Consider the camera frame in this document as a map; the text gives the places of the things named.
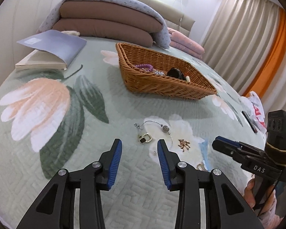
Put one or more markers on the open book with blue cover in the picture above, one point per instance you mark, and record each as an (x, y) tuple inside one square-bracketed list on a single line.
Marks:
[(54, 45)]

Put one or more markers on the gold earring with black gem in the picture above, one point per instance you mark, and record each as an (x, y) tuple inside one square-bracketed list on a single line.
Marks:
[(148, 136)]

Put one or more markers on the person's right forearm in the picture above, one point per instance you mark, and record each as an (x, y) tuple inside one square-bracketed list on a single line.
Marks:
[(273, 216)]

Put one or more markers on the orange curtain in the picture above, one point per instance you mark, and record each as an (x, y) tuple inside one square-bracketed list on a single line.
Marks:
[(274, 59)]

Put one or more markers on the white wardrobe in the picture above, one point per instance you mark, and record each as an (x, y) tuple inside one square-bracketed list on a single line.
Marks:
[(14, 16)]

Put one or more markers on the black hair scrunchie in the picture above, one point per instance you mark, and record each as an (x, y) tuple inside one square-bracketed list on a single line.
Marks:
[(176, 73)]

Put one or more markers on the brown pillow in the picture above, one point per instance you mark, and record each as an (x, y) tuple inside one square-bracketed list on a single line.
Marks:
[(102, 32), (109, 16)]

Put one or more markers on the person's right hand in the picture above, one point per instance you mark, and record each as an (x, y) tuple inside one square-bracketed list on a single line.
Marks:
[(250, 190)]

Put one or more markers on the black phone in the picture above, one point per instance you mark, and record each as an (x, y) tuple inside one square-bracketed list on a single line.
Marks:
[(249, 121)]

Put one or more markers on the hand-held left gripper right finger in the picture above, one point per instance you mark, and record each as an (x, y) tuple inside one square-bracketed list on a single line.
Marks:
[(164, 164)]

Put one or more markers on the dark bookmark ribbon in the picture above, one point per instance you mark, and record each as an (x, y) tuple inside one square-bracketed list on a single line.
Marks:
[(73, 72)]

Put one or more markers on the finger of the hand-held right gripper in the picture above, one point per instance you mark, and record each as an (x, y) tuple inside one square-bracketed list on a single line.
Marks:
[(226, 141), (226, 151)]

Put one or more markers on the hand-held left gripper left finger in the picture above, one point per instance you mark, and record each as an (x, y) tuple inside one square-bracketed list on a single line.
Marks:
[(114, 162)]

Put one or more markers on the white fluffy cloth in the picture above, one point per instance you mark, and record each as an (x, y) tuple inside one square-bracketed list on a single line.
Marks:
[(70, 32)]

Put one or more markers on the pink folded blanket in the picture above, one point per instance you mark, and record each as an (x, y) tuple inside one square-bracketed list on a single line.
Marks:
[(186, 44)]

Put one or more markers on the brown wicker basket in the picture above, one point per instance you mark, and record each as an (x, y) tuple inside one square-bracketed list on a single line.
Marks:
[(162, 87)]

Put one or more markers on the beige curtain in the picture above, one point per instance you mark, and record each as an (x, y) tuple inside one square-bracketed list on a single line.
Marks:
[(240, 35)]

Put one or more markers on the light blue hair clip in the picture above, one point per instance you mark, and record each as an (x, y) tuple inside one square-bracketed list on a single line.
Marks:
[(205, 152)]

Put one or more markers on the white plastic bag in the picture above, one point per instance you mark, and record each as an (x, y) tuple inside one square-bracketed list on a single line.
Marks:
[(255, 107)]

